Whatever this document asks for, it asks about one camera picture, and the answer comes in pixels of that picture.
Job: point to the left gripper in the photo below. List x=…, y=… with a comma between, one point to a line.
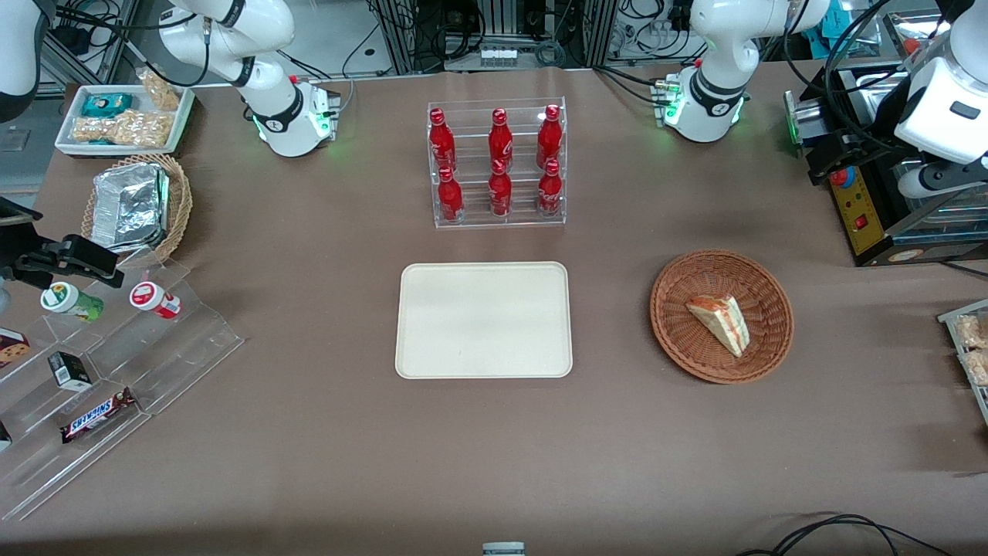
x=863, y=147

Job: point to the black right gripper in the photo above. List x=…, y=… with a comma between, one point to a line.
x=23, y=255

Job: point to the triangular sandwich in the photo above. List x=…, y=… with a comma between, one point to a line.
x=722, y=323

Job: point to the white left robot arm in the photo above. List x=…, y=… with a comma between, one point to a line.
x=714, y=69

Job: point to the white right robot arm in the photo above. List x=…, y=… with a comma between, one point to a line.
x=270, y=93

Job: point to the oval tan wicker basket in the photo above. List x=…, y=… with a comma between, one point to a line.
x=179, y=208

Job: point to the round brown wicker basket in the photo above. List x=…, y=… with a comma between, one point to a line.
x=695, y=347

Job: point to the white tray with snack bags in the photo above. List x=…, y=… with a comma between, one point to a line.
x=976, y=394

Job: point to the cream rectangular tray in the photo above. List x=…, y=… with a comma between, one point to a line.
x=484, y=320

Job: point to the green capped white cup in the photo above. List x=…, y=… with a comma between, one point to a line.
x=69, y=301

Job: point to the silver foil packet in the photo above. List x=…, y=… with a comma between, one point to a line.
x=127, y=205

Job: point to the red capped white cup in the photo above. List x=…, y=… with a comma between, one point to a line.
x=153, y=300

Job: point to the black heating machine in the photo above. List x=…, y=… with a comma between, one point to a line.
x=872, y=224

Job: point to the small black box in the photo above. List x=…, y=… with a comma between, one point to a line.
x=69, y=371

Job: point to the brown cookie box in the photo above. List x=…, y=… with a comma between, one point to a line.
x=11, y=347

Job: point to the clear acrylic stepped display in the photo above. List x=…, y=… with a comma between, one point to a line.
x=177, y=347

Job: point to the large clear nut bag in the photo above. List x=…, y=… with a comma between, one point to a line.
x=123, y=129

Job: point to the teal snack packet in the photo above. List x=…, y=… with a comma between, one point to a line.
x=106, y=105

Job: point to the Snickers chocolate bar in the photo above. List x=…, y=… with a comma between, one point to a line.
x=96, y=417

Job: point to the small clear nut bag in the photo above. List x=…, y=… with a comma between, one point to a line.
x=162, y=91

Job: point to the clear bag of snacks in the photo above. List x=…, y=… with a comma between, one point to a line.
x=974, y=332
x=979, y=367

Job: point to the red cola bottle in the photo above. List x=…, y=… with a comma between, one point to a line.
x=442, y=143
x=451, y=199
x=500, y=193
x=500, y=139
x=549, y=139
x=549, y=193

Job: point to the clear acrylic bottle rack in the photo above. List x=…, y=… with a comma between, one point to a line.
x=525, y=218

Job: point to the white power strip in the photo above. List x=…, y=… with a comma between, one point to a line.
x=498, y=54

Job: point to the grey white device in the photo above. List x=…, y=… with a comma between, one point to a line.
x=503, y=549

